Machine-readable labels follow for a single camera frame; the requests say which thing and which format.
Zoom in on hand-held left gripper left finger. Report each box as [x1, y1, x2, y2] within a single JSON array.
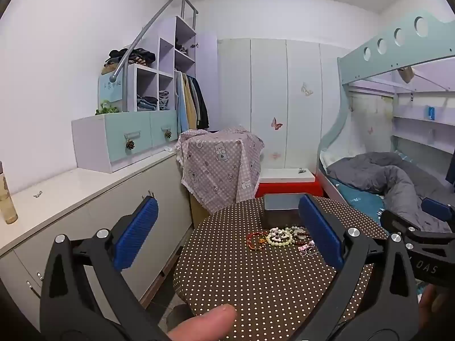
[[40, 196, 167, 341]]

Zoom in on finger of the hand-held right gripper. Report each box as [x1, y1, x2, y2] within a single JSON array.
[[422, 198, 455, 223], [381, 210, 455, 247]]

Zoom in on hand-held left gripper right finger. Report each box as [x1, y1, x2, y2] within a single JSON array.
[[298, 194, 420, 341]]

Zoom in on brown bead bracelet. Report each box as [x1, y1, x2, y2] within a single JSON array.
[[289, 225, 310, 242]]

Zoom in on grey metal tin box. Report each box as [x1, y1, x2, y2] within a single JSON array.
[[262, 194, 311, 228]]

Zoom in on person's right hand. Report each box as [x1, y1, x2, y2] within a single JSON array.
[[419, 286, 455, 331]]

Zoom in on person's left hand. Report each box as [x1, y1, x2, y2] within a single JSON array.
[[167, 304, 237, 341]]

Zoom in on beige low cabinet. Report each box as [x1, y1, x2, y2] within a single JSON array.
[[0, 149, 194, 331]]

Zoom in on grey duvet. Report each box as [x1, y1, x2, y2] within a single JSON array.
[[326, 151, 452, 233]]

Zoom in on red white storage box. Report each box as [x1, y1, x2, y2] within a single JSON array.
[[255, 169, 323, 199]]

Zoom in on polka-dot round table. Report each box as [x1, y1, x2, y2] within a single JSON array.
[[173, 195, 390, 341]]

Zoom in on pink checked bear cloth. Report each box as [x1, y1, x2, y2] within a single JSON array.
[[177, 128, 265, 215]]

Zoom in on teal drawer cabinet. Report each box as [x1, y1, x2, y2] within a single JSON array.
[[72, 110, 178, 174]]

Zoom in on green plant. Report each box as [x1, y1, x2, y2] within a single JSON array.
[[95, 100, 119, 115]]

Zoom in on folded blue jeans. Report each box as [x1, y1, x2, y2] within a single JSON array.
[[137, 90, 170, 111]]

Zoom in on light blue hanging garment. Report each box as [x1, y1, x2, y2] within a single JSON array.
[[175, 73, 189, 134]]

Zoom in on clear drink bottle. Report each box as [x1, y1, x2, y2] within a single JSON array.
[[0, 161, 18, 225]]

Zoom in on mustard hanging coat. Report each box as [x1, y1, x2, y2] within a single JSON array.
[[183, 74, 198, 130]]

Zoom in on dark hanging jackets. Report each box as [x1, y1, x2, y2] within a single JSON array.
[[188, 75, 210, 129]]

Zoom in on white wardrobe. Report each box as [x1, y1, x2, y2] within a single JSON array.
[[217, 38, 351, 171]]

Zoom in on teal bunk bed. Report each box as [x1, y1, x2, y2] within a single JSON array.
[[316, 11, 455, 233]]

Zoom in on pile of dark clothes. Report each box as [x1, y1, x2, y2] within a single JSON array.
[[103, 48, 156, 66]]

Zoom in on white stair shelf cabinet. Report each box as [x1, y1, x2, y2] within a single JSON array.
[[98, 16, 198, 114]]

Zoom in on grey metal handrail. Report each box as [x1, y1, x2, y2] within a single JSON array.
[[109, 0, 198, 82]]

